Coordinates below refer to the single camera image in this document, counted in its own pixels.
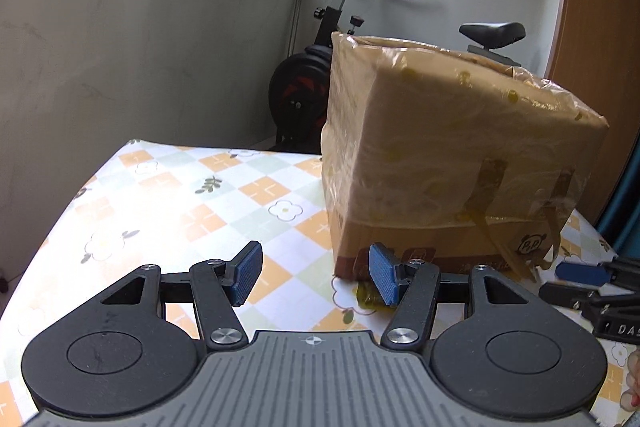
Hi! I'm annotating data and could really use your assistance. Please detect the wooden panel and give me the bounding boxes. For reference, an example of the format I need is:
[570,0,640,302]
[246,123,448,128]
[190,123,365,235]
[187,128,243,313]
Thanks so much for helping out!
[547,0,640,228]

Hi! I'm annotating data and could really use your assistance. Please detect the black exercise bike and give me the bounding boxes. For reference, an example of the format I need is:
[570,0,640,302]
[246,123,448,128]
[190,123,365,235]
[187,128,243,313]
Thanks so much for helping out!
[267,0,527,154]

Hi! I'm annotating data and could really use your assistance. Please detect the person's right hand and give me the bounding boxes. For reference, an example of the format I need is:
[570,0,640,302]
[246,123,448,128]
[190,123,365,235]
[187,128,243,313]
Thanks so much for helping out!
[621,347,640,410]

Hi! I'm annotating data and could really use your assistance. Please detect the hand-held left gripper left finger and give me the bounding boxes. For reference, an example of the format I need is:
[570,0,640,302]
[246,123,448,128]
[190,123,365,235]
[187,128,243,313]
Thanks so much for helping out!
[100,240,264,352]

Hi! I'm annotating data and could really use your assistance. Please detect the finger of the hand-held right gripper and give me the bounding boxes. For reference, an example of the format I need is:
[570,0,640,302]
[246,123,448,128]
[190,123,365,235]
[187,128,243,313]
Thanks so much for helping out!
[555,257,640,291]
[539,282,640,311]

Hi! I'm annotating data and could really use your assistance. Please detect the brown cardboard box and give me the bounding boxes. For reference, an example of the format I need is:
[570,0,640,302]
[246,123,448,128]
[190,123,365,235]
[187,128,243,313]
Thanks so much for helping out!
[320,32,610,282]

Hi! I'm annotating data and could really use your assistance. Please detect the checked floral tablecloth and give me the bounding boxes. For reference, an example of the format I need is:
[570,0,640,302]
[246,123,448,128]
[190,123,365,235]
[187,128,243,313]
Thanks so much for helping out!
[0,138,640,427]

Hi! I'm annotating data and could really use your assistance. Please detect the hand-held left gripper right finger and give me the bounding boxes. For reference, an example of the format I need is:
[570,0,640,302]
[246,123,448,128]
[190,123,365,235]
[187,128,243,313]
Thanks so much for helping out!
[367,243,538,352]

